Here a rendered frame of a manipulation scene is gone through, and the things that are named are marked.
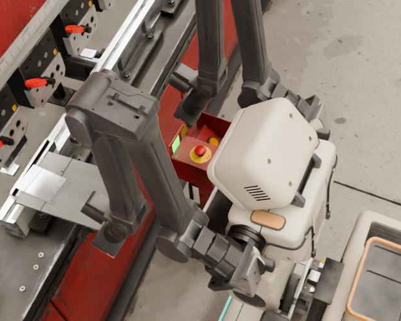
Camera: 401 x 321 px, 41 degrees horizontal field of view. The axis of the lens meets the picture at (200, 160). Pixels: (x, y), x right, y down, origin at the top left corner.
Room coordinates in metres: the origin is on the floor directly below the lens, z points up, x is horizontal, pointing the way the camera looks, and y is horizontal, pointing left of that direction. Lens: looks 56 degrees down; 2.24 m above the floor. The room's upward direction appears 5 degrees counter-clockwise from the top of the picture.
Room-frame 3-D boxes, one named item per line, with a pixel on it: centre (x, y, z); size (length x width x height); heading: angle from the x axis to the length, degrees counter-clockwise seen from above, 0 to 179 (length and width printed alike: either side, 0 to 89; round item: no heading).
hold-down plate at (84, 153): (0.87, 0.42, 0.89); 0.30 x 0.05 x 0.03; 155
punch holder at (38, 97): (1.02, 0.42, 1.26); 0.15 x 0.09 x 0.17; 155
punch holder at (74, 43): (1.20, 0.33, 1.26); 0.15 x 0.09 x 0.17; 155
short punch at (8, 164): (0.86, 0.49, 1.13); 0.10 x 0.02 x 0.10; 155
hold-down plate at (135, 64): (1.38, 0.18, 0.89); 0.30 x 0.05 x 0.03; 155
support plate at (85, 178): (0.80, 0.36, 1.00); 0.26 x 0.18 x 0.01; 65
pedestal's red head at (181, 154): (1.07, -0.02, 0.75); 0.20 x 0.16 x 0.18; 150
